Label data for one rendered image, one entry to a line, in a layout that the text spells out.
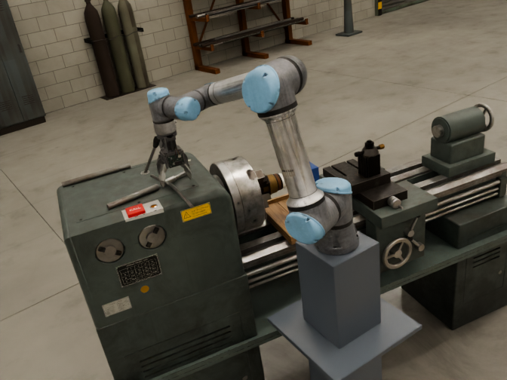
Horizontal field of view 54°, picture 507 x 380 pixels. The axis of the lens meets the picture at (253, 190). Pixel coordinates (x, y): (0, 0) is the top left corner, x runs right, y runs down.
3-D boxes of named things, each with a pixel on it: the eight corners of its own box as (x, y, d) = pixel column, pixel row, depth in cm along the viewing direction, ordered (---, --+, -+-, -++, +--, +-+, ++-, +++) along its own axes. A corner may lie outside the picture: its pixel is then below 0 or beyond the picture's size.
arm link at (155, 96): (158, 94, 162) (140, 92, 167) (164, 125, 167) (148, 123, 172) (174, 87, 167) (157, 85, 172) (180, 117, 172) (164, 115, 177)
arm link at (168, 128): (150, 121, 174) (173, 114, 177) (153, 133, 176) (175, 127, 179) (155, 126, 168) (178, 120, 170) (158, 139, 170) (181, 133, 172)
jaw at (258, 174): (246, 194, 209) (250, 181, 198) (241, 184, 211) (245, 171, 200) (269, 187, 212) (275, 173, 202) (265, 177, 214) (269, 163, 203)
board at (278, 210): (291, 245, 211) (290, 237, 209) (257, 210, 241) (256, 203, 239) (351, 223, 219) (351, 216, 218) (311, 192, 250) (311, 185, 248)
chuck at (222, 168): (242, 246, 202) (227, 174, 190) (218, 219, 229) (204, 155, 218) (250, 243, 203) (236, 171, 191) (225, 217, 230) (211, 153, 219)
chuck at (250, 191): (250, 243, 203) (236, 171, 191) (225, 217, 230) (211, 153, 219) (269, 236, 205) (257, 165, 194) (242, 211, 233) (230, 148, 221)
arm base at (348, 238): (369, 242, 164) (368, 216, 160) (334, 260, 158) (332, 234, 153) (338, 225, 176) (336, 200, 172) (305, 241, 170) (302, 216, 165)
